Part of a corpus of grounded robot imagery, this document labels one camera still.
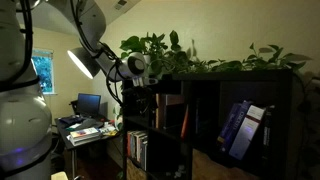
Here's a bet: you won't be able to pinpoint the dark desk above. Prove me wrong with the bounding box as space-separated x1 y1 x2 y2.
54 114 123 180

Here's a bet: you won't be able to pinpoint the colourful papers on desk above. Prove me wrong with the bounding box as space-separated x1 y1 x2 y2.
99 122 120 137

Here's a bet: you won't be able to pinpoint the ceiling air vent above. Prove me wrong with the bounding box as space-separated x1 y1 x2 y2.
113 0 130 11

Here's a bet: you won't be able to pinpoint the green pothos plant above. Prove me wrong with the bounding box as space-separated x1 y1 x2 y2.
118 29 314 81

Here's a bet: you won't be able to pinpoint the blue hardcover book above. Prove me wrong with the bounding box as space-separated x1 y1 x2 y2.
217 102 243 146

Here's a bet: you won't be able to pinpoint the small plant in white pot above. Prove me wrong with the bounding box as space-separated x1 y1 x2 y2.
112 101 125 132

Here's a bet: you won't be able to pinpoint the black cube bookshelf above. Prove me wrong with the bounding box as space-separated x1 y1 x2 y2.
121 69 294 180

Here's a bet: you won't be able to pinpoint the white plant pot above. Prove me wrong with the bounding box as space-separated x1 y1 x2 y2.
143 53 153 66

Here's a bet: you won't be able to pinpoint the pale yellow box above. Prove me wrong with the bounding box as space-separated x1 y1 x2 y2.
50 171 70 180

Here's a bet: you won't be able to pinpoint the row of upright books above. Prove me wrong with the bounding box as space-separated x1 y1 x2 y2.
126 129 149 172

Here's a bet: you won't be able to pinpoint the stack of books on desk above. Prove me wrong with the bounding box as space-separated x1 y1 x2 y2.
67 127 103 147

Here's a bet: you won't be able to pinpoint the brown wooden-look book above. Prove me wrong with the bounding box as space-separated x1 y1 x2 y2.
155 93 185 130

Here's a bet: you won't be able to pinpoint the purple Oxford book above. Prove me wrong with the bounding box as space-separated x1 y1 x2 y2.
219 100 254 154

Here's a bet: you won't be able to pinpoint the black book with white print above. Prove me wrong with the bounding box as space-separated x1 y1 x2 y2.
261 104 276 162

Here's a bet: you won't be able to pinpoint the computer monitor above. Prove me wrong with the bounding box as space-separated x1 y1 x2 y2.
76 92 102 119

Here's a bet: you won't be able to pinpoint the window with white frame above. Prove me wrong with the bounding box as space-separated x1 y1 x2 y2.
31 48 55 96

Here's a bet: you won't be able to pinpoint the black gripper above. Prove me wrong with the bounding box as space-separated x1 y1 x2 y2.
123 83 158 116

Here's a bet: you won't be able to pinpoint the white lavender book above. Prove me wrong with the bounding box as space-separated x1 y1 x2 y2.
228 104 267 161

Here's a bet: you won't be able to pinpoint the woven basket large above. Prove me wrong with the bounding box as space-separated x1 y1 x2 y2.
192 148 262 180

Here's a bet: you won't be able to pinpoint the woven basket small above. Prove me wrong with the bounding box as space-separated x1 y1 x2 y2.
126 158 148 180

